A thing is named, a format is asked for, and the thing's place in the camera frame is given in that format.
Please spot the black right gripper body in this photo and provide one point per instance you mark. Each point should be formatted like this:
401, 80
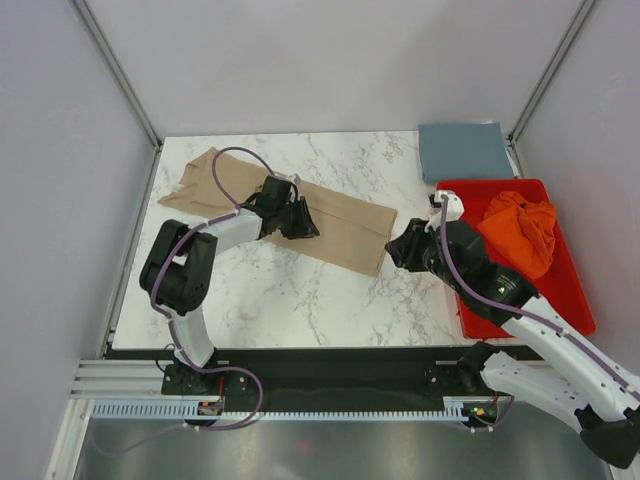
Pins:
421, 247

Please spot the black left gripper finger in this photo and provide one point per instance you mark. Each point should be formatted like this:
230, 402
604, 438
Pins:
307, 226
297, 233

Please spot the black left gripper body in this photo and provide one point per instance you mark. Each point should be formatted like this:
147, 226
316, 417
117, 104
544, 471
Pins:
289, 214

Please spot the beige t shirt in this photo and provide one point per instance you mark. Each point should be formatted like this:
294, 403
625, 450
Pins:
353, 232

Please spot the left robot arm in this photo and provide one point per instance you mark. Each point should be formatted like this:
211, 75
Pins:
178, 271

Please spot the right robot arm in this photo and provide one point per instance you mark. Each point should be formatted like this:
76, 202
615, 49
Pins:
593, 395

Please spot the orange t shirt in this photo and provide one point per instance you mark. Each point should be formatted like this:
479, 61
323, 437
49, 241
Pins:
521, 231

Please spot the folded blue-grey t shirt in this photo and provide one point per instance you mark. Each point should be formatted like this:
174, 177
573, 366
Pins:
460, 151

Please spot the red plastic bin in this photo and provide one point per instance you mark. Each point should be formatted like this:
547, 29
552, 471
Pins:
560, 284

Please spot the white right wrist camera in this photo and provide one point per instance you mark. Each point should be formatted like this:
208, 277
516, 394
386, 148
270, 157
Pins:
448, 203

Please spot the right aluminium frame post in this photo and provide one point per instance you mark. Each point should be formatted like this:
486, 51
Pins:
561, 52

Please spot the aluminium frame post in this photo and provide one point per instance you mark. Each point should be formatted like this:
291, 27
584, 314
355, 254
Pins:
561, 52
102, 44

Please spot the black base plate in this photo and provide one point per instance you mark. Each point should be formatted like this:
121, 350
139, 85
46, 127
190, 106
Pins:
349, 379

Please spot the white slotted cable duct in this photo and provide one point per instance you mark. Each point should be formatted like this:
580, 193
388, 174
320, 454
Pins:
193, 410

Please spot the aluminium rail profile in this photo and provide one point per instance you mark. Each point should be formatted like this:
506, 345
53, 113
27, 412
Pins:
110, 377

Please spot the left aluminium frame post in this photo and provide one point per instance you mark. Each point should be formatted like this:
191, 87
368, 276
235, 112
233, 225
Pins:
102, 44

